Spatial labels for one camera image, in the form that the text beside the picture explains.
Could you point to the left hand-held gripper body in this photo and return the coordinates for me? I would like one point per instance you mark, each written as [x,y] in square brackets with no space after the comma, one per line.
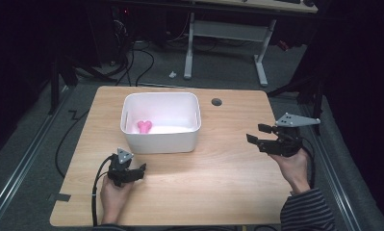
[117,171]

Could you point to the person's right hand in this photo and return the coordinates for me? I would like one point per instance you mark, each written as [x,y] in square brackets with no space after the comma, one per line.
[294,170]

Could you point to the dark metal stand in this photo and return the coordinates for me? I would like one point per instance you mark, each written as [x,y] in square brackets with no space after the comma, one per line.
[316,99]
[54,80]

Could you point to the grey tape strip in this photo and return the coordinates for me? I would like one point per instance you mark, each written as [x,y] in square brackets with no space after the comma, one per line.
[59,197]

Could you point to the white scrap on floor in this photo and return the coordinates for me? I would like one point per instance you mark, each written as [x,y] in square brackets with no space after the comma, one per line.
[172,74]

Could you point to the black computer tower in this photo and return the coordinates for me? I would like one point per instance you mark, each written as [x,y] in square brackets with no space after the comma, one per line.
[111,35]

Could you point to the person's left hand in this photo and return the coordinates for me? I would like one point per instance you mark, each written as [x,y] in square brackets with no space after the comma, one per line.
[112,200]

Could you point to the white plastic bin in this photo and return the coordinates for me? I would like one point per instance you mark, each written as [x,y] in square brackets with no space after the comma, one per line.
[160,141]

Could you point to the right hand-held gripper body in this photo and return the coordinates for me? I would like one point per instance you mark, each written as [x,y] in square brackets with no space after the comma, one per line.
[287,141]

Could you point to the metal floor rail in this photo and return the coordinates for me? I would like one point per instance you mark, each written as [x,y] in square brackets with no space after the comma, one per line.
[26,157]
[332,173]

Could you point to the pink bone toy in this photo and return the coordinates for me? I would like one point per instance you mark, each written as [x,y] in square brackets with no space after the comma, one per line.
[144,126]

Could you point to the grey-legged wooden desk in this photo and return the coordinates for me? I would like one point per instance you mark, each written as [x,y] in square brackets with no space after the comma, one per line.
[225,30]

